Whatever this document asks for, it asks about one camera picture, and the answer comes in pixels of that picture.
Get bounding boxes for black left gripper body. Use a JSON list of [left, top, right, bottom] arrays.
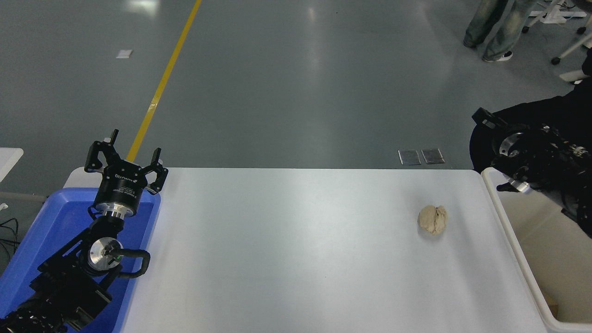
[[94, 163, 148, 210]]

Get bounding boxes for blue plastic tray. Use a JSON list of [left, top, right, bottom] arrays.
[[0, 187, 161, 333]]

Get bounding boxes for white side table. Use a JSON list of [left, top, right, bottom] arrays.
[[0, 147, 25, 183]]

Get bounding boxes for crumpled tan paper ball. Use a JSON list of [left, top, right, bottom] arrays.
[[418, 205, 448, 235]]

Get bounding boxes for standing person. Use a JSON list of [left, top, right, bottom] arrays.
[[463, 0, 539, 63]]

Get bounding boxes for large pale plastic bin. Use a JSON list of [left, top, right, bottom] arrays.
[[481, 167, 592, 333]]

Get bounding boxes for brown cardboard scrap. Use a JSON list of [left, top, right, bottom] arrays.
[[545, 294, 561, 319]]

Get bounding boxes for white wheeled chair base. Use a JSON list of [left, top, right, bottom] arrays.
[[522, 0, 587, 34], [550, 33, 592, 86]]

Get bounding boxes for black cables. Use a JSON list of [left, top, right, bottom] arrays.
[[0, 219, 20, 260]]

